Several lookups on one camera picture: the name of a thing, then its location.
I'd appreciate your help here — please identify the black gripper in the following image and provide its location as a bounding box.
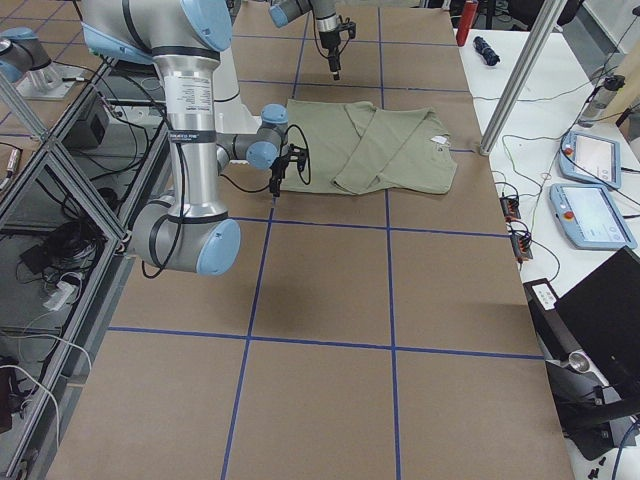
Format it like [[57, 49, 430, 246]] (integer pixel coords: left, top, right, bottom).
[[269, 144, 308, 197], [316, 15, 357, 81]]

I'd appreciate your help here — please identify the olive green long-sleeve shirt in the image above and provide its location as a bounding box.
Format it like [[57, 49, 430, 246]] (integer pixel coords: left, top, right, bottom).
[[282, 100, 457, 195]]

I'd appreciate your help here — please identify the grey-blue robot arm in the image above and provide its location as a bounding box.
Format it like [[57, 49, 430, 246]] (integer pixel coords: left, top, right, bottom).
[[81, 1, 309, 276], [269, 0, 357, 81]]

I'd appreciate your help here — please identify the red cylinder tube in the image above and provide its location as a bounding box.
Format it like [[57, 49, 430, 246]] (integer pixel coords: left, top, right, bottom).
[[456, 0, 478, 47]]

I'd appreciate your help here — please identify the white power strip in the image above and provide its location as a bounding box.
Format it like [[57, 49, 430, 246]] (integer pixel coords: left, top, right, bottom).
[[43, 280, 79, 311]]

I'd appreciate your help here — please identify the clear water bottle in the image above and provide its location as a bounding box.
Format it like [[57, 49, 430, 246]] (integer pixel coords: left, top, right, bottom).
[[577, 74, 626, 128]]

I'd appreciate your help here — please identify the far blue teach pendant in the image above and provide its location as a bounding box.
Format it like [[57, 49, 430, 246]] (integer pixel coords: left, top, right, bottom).
[[557, 131, 621, 190]]

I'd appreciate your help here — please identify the blue teach pendant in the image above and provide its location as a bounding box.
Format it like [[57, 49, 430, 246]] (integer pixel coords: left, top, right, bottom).
[[557, 131, 621, 190], [549, 184, 638, 251]]

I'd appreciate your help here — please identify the near blue teach pendant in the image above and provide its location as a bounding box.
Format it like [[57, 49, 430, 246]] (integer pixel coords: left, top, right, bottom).
[[549, 184, 638, 251]]

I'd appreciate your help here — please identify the black laptop computer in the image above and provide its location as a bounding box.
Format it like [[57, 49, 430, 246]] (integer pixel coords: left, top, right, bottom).
[[555, 247, 639, 398]]

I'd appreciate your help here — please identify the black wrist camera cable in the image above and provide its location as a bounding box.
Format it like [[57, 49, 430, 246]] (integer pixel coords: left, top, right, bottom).
[[219, 123, 314, 192]]

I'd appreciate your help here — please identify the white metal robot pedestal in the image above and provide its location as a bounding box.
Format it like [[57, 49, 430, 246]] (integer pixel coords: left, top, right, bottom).
[[213, 47, 260, 134]]

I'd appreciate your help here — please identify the aluminium frame post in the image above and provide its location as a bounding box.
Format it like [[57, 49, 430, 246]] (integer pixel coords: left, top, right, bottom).
[[478, 0, 567, 156]]

